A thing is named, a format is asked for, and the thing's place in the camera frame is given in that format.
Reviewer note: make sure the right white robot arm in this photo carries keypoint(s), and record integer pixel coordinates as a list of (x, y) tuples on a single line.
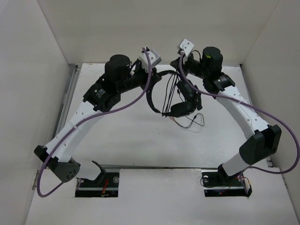
[(262, 139)]

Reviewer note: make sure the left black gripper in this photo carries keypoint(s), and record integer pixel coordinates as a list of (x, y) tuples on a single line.
[(146, 74)]

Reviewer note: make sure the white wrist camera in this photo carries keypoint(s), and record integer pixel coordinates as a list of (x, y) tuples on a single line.
[(149, 58), (185, 46)]

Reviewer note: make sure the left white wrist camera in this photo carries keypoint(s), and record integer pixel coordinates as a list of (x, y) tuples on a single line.
[(149, 58)]

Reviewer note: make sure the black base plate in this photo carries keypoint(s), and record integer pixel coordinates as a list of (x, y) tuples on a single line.
[(215, 185), (108, 188)]

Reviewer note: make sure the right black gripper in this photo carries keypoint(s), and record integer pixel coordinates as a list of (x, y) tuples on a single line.
[(186, 61)]

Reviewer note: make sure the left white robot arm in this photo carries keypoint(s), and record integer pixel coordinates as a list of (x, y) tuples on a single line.
[(57, 155)]

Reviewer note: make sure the black headphones with cable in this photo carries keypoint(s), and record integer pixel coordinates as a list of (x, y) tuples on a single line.
[(180, 100)]

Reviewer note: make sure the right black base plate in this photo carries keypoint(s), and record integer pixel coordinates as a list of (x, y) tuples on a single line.
[(215, 185)]

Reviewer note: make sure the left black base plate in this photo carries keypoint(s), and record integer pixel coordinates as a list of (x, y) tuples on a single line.
[(108, 188)]

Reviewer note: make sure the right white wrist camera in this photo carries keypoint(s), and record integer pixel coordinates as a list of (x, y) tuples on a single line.
[(185, 46)]

